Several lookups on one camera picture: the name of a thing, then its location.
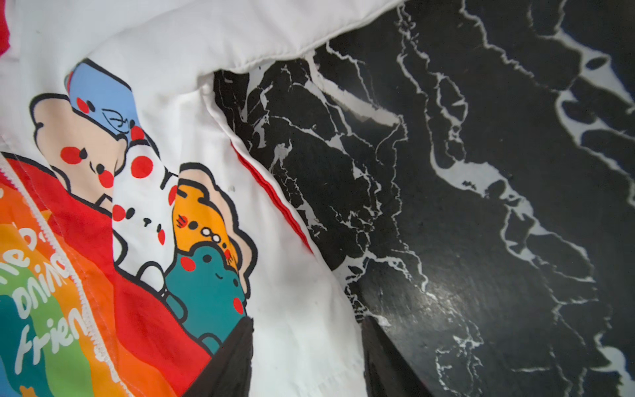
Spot rainbow hooded kids jacket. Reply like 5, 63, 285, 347
1, 1, 394, 396

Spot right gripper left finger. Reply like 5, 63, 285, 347
184, 317, 254, 397

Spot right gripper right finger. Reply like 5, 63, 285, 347
360, 317, 433, 397

